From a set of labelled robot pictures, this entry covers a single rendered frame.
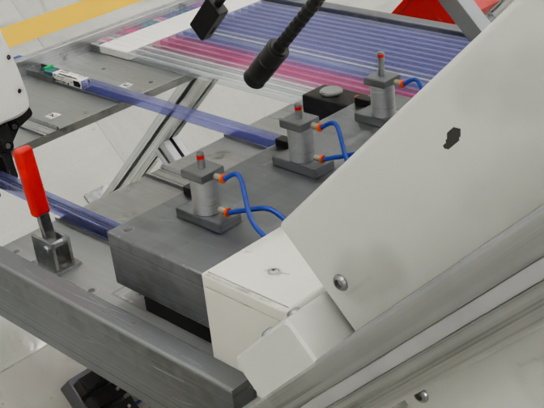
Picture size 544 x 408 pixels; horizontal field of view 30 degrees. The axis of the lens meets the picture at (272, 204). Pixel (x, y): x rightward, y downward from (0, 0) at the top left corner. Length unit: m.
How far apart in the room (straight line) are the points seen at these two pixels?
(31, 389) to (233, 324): 0.64
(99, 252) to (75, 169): 1.28
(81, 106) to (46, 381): 0.34
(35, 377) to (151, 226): 0.54
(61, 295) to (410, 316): 0.41
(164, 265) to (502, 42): 0.41
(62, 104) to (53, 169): 0.92
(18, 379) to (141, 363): 0.54
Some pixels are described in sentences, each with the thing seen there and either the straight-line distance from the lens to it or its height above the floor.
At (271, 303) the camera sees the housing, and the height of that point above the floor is 1.29.
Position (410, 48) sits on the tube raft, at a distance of 1.26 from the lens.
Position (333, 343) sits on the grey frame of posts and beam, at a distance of 0.54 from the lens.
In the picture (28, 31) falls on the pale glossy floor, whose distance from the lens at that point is 2.33.
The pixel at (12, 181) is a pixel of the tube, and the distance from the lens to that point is 1.03.
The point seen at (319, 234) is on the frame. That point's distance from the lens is 0.52.
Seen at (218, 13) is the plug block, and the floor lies 1.12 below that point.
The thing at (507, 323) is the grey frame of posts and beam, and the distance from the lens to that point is 0.44.
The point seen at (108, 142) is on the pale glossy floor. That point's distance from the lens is 2.23.
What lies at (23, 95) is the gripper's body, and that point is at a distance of 1.04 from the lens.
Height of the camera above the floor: 1.82
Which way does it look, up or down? 51 degrees down
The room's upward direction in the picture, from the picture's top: 45 degrees clockwise
